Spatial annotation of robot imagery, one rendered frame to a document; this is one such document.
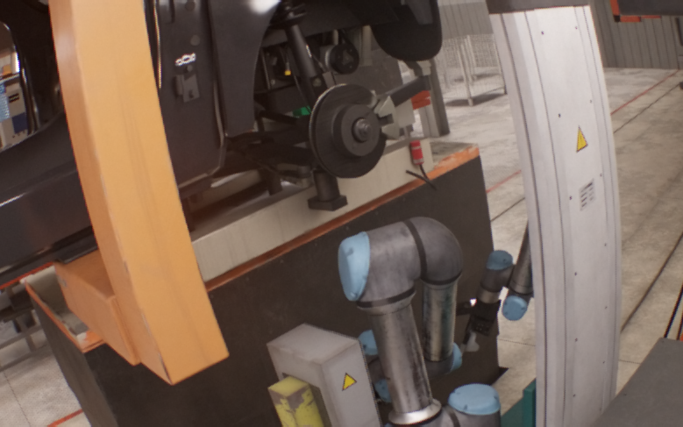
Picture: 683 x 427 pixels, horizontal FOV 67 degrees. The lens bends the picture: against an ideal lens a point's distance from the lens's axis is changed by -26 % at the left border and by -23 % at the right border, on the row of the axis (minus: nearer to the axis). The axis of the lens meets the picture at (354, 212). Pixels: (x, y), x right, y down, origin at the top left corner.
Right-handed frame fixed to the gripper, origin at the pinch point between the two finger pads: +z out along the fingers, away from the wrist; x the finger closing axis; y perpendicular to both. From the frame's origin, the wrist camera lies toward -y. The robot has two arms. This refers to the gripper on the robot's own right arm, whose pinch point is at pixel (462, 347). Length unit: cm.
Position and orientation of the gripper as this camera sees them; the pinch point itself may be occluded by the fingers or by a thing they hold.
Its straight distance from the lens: 207.4
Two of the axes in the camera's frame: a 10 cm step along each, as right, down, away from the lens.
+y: 9.4, 2.9, -1.8
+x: 2.9, -4.0, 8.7
